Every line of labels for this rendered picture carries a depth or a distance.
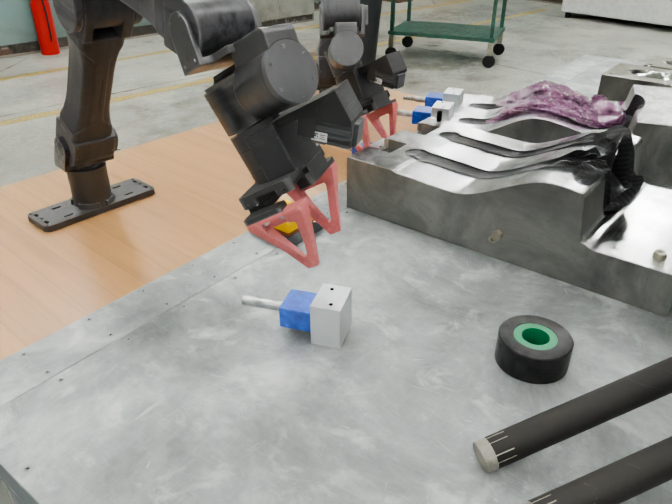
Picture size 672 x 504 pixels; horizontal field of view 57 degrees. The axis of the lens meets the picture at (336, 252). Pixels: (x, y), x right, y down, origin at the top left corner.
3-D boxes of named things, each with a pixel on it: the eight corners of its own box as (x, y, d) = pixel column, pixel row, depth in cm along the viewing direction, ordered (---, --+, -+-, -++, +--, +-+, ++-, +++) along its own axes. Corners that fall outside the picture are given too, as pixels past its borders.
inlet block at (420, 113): (385, 127, 130) (386, 102, 127) (391, 120, 134) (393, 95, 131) (446, 135, 126) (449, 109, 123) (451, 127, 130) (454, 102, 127)
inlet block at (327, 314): (236, 329, 74) (232, 292, 72) (252, 306, 79) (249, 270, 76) (340, 349, 71) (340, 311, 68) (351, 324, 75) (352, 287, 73)
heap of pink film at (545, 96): (483, 126, 121) (488, 86, 117) (496, 101, 135) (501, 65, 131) (625, 143, 113) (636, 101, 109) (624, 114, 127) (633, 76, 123)
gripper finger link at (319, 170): (366, 214, 71) (327, 143, 68) (348, 243, 65) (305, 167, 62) (318, 232, 74) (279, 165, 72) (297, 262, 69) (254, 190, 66)
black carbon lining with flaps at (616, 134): (398, 166, 101) (401, 109, 96) (447, 139, 111) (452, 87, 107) (617, 228, 82) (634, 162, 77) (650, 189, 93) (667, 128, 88)
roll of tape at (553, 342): (579, 384, 66) (585, 358, 64) (505, 386, 66) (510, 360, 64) (553, 337, 73) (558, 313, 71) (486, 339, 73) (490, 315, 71)
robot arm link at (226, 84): (299, 111, 62) (263, 47, 59) (259, 137, 59) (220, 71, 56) (263, 126, 67) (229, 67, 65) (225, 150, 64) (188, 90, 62)
